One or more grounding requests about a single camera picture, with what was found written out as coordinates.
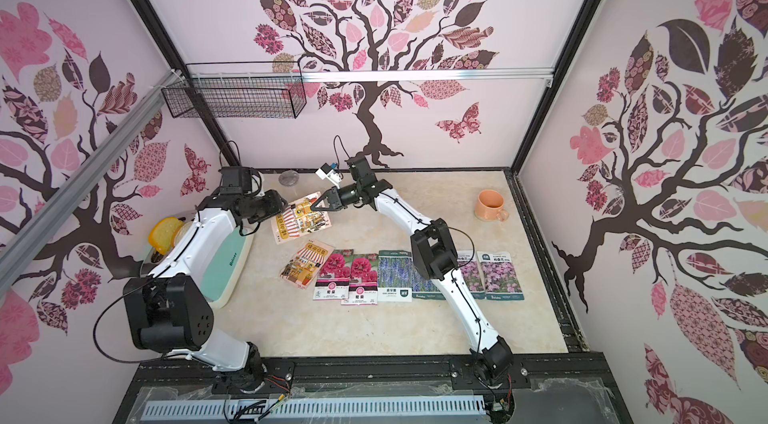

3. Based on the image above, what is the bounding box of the orange illustrated packet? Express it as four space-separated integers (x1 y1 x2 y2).
271 192 332 244
280 240 334 289

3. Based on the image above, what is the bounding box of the pink rose packet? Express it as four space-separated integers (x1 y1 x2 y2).
341 253 379 306
313 249 354 301

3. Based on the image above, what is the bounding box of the lavender seed packet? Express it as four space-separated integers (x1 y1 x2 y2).
378 250 413 303
412 276 445 300

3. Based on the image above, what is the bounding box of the pink cosmos seed packet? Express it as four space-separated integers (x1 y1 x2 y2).
458 250 486 299

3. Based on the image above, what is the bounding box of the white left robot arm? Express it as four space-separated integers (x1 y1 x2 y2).
123 166 287 393

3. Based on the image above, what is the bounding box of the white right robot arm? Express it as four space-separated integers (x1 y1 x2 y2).
311 156 514 387

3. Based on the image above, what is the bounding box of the clear glass jar with grains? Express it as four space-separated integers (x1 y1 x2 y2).
278 169 300 187

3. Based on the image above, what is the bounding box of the orange ceramic mug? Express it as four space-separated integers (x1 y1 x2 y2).
474 189 509 222

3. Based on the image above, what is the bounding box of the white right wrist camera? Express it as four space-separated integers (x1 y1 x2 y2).
315 163 343 183

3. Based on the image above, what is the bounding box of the black wire basket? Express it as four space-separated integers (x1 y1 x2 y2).
162 58 309 119

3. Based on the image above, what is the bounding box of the white slotted cable duct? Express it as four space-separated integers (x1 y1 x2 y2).
138 395 486 423

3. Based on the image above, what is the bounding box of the aluminium rail on wall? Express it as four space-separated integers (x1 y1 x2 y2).
1 70 182 292

